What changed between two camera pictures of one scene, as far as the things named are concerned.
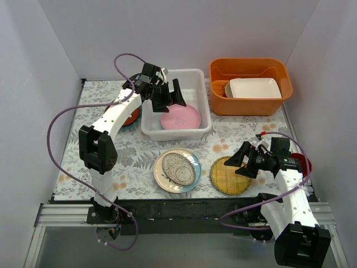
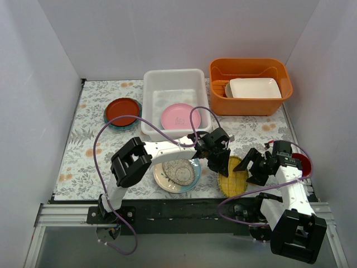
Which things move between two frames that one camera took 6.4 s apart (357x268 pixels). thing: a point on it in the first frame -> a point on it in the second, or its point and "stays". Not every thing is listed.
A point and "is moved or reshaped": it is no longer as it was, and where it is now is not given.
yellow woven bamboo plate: [225, 180] is moved or reshaped
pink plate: [180, 116] stays
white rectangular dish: [255, 87] stays
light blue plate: [181, 120] stays
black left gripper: [163, 95] -> [216, 157]
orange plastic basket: [223, 70] stays
